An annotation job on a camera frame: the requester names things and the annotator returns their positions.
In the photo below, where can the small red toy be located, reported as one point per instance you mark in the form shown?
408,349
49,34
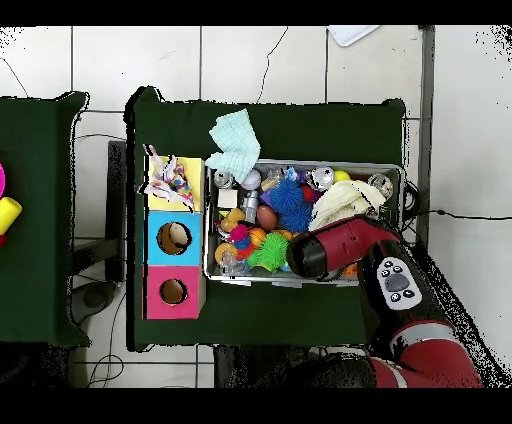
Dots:
2,240

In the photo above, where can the mint green muslin cloth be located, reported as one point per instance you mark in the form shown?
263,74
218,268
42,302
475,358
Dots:
236,148

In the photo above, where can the light wooden block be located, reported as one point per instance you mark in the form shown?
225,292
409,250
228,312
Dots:
228,198

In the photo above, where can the white sheet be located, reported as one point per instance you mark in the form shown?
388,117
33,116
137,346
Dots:
352,34

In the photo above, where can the silver drink can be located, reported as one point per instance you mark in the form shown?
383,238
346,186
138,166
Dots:
380,184
322,178

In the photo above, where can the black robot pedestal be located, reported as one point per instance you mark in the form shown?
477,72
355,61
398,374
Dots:
260,368

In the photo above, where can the dark green cloth of side table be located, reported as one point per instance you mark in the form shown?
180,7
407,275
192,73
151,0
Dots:
36,280

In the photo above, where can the yellow cylinder toy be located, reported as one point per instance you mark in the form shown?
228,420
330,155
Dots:
8,214

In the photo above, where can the pink toy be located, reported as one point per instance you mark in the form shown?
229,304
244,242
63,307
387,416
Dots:
2,180

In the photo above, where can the small orange basketball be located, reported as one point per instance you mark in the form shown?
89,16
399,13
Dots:
256,236

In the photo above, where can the green spiky rubber ball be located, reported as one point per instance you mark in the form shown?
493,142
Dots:
270,252

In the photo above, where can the wooden box with three holes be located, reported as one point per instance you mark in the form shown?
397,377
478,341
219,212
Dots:
192,256

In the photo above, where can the cream muslin cloth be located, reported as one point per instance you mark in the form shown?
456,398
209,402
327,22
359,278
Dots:
340,202

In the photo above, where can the blue spiky rubber ball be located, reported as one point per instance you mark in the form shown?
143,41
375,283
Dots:
286,194
296,218

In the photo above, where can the small brown football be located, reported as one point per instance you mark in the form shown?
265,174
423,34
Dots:
267,218

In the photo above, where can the black upright panel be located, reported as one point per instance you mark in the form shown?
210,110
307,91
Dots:
116,200

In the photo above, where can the white cloth with colourful dots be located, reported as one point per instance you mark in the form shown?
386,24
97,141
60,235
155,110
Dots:
170,184

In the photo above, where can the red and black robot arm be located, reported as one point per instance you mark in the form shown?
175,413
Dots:
348,244

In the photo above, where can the yellow ball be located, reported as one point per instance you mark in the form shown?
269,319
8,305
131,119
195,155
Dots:
341,176

